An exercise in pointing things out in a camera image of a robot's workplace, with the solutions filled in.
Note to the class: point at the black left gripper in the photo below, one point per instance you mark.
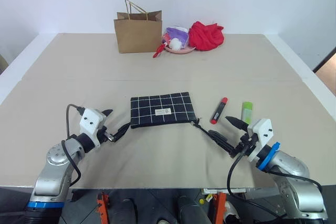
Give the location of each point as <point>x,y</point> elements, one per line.
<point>105,134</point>

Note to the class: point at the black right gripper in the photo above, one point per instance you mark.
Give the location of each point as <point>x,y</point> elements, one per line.
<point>242,146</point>

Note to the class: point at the red and black marker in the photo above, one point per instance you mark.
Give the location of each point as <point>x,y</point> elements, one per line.
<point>219,110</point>

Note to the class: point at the green and white eraser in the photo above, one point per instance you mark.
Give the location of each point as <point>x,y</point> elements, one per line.
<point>246,111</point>

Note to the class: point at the black grid pencil pouch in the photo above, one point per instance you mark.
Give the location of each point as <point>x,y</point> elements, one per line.
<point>157,106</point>

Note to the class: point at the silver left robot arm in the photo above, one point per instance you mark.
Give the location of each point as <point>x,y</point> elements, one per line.
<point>52,174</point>

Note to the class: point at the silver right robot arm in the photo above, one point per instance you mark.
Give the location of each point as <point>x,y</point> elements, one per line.
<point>294,182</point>

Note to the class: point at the white strip under table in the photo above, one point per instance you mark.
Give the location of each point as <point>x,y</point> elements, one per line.
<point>223,190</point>

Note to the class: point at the orange metal stand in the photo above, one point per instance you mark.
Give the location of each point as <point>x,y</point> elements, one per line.
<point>220,208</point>
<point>103,208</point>

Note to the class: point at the white shoe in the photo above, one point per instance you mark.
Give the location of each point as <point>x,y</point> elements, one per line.
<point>232,211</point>

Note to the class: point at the red plastic clip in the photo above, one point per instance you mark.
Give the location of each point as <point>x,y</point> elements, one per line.
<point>158,51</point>

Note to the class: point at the brown paper bag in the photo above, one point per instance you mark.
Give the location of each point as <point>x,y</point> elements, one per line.
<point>137,35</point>

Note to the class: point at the pink plate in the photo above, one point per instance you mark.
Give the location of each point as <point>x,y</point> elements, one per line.
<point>183,50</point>

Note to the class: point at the red crumpled cloth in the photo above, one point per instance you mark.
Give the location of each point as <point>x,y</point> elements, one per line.
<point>206,36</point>

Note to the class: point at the white fluffy pompom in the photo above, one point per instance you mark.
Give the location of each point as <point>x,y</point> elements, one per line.
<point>175,43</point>

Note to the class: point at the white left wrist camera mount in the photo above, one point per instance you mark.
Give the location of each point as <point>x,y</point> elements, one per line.
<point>90,120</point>

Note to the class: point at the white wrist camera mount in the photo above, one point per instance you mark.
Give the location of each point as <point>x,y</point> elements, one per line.
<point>262,129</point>
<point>90,120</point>

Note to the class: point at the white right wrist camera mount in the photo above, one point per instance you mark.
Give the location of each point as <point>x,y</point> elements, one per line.
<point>262,129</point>

